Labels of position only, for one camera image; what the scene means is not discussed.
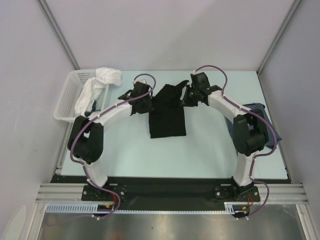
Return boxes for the black tank top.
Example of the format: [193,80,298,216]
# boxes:
[148,80,189,139]

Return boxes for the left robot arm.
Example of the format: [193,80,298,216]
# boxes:
[67,80,155,200]

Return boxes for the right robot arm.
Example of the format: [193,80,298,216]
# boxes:
[181,71,269,201]

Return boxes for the white tank top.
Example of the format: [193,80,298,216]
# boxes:
[74,67,122,116]

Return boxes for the dark blue garment in basket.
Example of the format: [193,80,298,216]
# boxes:
[84,100,98,117]

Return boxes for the white plastic basket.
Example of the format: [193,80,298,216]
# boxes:
[53,69,96,123]

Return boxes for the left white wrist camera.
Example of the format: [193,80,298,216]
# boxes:
[132,79,147,85]

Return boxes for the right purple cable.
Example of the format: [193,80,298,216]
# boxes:
[192,64,278,221]

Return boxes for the purple cable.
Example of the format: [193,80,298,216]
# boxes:
[69,73,157,221]
[192,64,278,221]

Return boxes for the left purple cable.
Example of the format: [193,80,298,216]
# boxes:
[69,73,157,221]

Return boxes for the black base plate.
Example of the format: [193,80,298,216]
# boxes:
[50,175,290,212]

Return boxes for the left aluminium frame post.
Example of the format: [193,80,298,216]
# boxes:
[36,0,80,70]

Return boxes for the aluminium frame post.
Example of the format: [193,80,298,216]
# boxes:
[256,0,304,77]
[36,0,80,70]

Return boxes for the slotted cable duct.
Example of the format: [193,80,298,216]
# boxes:
[46,203,246,215]

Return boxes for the aluminium front rail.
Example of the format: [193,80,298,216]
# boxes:
[35,183,309,205]

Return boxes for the right aluminium frame post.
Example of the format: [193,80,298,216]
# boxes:
[256,0,304,77]

